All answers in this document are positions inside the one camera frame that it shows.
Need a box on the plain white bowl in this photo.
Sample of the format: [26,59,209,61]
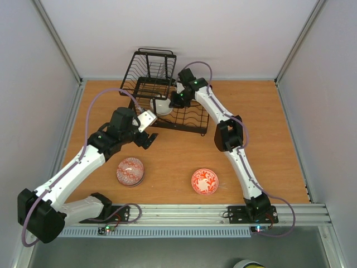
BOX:
[149,99,173,116]

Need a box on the red diamond pattern bowl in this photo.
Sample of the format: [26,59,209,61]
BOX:
[116,157,144,187]

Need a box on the black wire dish rack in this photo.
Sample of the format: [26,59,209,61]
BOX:
[121,48,209,136]

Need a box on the red floral pattern bowl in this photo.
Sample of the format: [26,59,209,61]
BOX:
[191,168,219,195]

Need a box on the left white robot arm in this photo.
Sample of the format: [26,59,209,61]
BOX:
[17,107,157,247]

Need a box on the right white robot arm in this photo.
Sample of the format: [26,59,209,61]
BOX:
[170,68,271,223]

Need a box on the left small circuit board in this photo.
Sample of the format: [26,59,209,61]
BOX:
[97,226,116,236]

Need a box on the small circuit board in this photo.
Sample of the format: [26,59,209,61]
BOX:
[97,226,116,236]
[250,225,270,233]

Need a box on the right small circuit board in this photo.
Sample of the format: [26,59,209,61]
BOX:
[250,225,270,233]

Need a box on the yellow white round object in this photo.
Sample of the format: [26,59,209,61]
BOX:
[233,260,265,268]

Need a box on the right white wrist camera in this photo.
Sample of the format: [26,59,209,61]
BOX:
[176,82,185,96]

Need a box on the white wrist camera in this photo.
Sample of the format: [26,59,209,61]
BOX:
[176,82,185,96]
[138,110,157,133]

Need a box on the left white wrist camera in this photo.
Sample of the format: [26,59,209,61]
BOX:
[138,110,157,133]

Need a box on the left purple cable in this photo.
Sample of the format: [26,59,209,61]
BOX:
[21,88,146,248]

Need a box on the aluminium frame rail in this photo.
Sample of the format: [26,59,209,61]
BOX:
[61,203,332,226]

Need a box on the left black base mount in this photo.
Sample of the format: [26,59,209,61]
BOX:
[80,205,130,224]

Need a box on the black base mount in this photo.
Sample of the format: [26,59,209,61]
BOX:
[223,205,279,224]
[80,205,130,224]

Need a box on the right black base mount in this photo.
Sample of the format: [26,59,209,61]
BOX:
[223,205,279,224]

